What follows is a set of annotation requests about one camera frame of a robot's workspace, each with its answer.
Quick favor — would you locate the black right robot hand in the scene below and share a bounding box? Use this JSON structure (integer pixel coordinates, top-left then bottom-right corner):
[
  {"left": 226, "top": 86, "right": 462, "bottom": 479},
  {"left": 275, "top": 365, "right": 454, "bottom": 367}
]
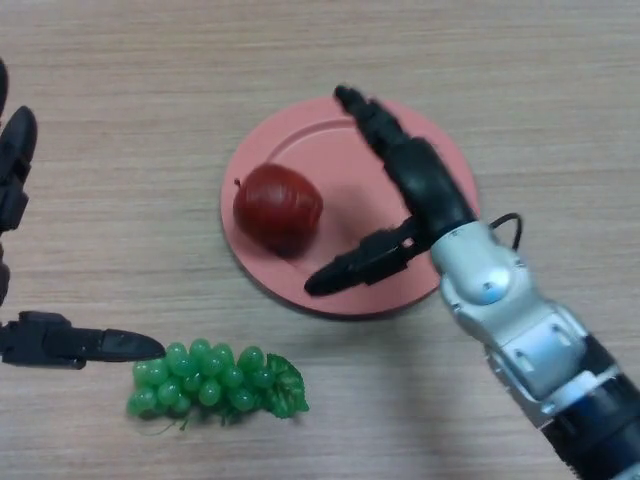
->
[{"left": 303, "top": 83, "right": 479, "bottom": 297}]

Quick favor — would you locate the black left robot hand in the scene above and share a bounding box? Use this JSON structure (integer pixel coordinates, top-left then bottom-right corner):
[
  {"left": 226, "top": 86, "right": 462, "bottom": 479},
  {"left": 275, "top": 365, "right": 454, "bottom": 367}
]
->
[{"left": 0, "top": 57, "right": 167, "bottom": 371}]

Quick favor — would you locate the red apple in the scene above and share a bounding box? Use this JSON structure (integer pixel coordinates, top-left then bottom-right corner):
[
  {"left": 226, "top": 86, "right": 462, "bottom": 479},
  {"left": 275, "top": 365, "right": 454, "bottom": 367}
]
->
[{"left": 232, "top": 163, "right": 325, "bottom": 259}]

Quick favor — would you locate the pink round plate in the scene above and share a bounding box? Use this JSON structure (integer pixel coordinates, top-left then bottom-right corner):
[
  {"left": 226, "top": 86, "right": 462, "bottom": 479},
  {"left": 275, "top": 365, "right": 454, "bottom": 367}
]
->
[{"left": 219, "top": 96, "right": 482, "bottom": 321}]

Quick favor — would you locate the green grape bunch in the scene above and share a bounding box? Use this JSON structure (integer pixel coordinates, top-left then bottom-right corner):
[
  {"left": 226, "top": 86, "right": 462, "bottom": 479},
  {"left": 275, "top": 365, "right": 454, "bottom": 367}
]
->
[{"left": 125, "top": 338, "right": 310, "bottom": 436}]

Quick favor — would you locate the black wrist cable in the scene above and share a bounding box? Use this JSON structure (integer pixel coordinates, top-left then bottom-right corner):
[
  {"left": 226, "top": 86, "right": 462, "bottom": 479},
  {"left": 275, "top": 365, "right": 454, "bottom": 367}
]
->
[{"left": 487, "top": 213, "right": 524, "bottom": 252}]

